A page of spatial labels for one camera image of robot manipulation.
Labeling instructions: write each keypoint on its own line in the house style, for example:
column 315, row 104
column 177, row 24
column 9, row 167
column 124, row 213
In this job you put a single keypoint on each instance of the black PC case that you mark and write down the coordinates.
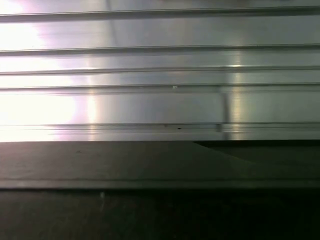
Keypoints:
column 100, row 162

